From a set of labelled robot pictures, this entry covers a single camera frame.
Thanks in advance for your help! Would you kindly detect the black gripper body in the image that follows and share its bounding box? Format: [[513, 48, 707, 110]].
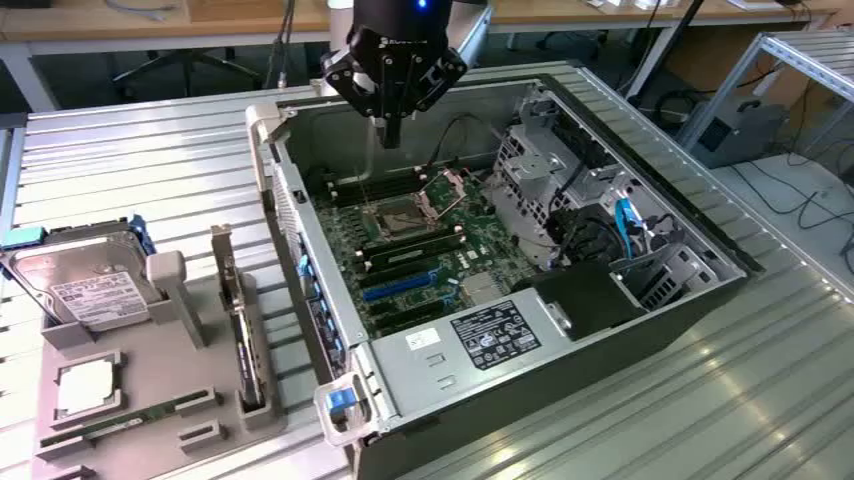
[[345, 0, 456, 64]]

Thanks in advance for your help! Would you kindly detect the green graphics card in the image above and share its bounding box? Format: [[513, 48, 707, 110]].
[[209, 223, 269, 416]]

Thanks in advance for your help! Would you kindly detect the black RAM slot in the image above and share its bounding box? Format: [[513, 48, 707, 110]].
[[352, 227, 464, 256], [361, 238, 468, 269], [332, 185, 432, 209], [328, 173, 422, 195], [357, 233, 466, 262], [325, 167, 418, 189], [364, 243, 469, 275], [329, 179, 426, 201]]

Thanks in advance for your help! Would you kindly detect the perforated metal drive cage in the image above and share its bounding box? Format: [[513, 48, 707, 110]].
[[490, 122, 601, 261]]

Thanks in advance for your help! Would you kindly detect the metal socket cover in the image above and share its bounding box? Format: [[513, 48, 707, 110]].
[[413, 168, 482, 222]]

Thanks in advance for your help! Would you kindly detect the black office chair base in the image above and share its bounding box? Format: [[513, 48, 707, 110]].
[[109, 47, 262, 99]]

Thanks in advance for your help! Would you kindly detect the CPU socket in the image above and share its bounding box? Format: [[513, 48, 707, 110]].
[[362, 198, 436, 242]]

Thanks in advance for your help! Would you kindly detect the green motherboard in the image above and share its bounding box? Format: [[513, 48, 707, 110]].
[[312, 167, 543, 340]]

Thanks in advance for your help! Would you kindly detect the green RAM stick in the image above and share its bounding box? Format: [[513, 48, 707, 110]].
[[368, 243, 462, 267], [37, 388, 209, 450]]

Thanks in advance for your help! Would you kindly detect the long black expansion slot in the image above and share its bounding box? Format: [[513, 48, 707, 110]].
[[358, 263, 434, 287], [370, 298, 461, 324]]

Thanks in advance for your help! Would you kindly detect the silver finned heatsink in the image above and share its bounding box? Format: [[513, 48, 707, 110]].
[[461, 273, 507, 307]]

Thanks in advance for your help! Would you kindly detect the blue disk carrier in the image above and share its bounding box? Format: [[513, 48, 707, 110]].
[[0, 213, 160, 281]]

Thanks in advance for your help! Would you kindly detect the grey box device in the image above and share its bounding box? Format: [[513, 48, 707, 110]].
[[692, 97, 793, 170]]

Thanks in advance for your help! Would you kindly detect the black plastic shroud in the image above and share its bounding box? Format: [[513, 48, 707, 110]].
[[529, 259, 649, 342]]

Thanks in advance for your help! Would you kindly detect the blue card retainer strip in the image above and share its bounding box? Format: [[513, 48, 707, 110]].
[[296, 253, 349, 364]]

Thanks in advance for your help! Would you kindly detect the empty metal disk bay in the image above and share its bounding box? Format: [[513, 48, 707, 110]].
[[609, 243, 749, 312]]

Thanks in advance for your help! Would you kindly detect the silver hard disk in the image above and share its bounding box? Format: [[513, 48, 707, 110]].
[[0, 233, 153, 332]]

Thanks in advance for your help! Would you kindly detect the grey power supply unit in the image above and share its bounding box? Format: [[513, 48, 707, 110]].
[[368, 287, 576, 420]]

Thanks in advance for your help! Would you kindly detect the open black PC case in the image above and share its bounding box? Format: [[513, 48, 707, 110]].
[[244, 73, 767, 480]]

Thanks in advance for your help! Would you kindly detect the blue case latch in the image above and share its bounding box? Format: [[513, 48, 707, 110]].
[[322, 387, 356, 420]]

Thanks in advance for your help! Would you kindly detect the grey parts rack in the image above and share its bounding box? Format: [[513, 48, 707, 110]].
[[29, 249, 292, 480]]

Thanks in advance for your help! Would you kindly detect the silver CPU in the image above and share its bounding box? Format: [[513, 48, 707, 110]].
[[54, 358, 116, 417]]

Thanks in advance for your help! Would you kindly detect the thick black cable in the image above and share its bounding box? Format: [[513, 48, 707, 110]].
[[424, 113, 499, 167]]

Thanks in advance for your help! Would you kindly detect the grey hanging cable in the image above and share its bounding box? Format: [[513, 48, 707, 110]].
[[265, 0, 298, 89]]

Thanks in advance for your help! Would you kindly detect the wooden desk white frame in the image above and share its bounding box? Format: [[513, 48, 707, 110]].
[[0, 0, 334, 114], [489, 0, 835, 101]]

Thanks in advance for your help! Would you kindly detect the black wire bundle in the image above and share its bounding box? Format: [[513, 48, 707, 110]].
[[544, 204, 625, 266]]

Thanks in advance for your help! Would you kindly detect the blue data wire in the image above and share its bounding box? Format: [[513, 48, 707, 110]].
[[613, 196, 647, 262]]

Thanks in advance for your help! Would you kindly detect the aluminium profile frame table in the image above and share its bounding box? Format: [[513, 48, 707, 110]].
[[679, 29, 854, 166]]

